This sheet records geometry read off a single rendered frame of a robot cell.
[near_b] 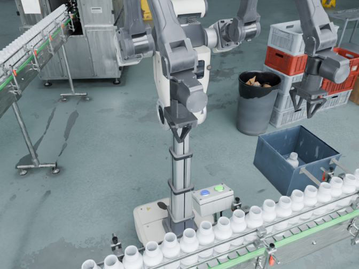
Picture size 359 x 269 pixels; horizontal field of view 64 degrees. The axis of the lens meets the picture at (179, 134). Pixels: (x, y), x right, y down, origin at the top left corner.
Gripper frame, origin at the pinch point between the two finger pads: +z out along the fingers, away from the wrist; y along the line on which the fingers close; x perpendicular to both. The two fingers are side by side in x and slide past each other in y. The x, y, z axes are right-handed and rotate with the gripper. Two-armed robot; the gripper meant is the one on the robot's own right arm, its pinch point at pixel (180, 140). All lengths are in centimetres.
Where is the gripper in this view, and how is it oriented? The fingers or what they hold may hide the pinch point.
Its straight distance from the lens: 84.7
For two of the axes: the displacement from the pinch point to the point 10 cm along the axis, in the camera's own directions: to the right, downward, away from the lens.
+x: 9.3, -2.1, 3.1
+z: 0.0, 8.3, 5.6
